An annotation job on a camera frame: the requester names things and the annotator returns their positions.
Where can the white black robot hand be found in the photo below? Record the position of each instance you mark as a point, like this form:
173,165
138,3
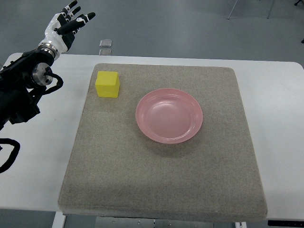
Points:
62,29

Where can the yellow foam block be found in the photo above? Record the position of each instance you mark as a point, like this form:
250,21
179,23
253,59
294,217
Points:
107,84

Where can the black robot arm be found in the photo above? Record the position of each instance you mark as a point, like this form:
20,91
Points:
22,84

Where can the pink plastic plate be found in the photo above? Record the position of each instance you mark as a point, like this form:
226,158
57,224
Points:
169,116

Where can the clear floor socket cover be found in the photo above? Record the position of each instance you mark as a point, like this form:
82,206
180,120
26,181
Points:
105,47

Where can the metal chair legs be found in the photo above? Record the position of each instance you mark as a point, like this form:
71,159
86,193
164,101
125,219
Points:
251,9

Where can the white table leg frame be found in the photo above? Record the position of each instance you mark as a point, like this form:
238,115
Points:
59,221

